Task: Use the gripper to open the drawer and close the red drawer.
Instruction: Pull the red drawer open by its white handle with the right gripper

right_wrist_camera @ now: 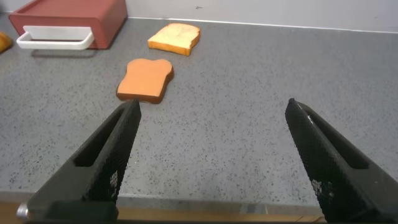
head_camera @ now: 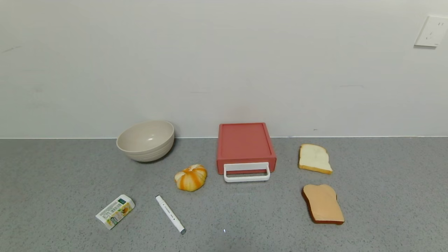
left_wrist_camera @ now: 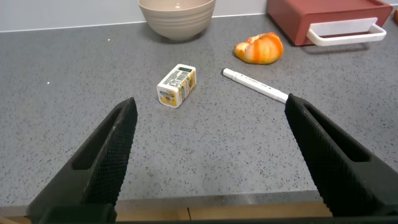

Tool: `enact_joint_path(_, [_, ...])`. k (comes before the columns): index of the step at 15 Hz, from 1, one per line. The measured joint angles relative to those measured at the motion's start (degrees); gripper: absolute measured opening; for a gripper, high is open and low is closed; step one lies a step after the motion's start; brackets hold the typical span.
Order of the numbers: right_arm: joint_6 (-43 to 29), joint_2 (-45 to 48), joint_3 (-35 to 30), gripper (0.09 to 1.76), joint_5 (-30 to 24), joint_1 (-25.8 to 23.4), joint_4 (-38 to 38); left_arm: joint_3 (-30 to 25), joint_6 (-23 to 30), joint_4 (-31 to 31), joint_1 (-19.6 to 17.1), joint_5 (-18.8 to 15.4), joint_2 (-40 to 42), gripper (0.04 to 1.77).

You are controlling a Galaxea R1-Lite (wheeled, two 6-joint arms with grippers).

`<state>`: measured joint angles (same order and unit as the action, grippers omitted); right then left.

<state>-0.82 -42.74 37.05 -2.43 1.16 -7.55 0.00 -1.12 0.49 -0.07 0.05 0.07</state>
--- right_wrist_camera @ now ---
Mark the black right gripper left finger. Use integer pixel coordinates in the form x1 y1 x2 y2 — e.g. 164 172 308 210
26 98 142 222

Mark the pale white bread slice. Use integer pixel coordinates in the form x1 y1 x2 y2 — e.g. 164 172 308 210
147 22 201 57

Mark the red drawer cabinet box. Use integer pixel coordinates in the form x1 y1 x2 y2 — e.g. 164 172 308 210
8 0 128 50

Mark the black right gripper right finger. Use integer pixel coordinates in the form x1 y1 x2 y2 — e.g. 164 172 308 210
285 98 398 222

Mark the brown toast slice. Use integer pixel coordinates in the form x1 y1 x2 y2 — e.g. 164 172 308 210
116 58 175 105

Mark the white drawer tray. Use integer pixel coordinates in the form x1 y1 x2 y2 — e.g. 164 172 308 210
8 14 103 51

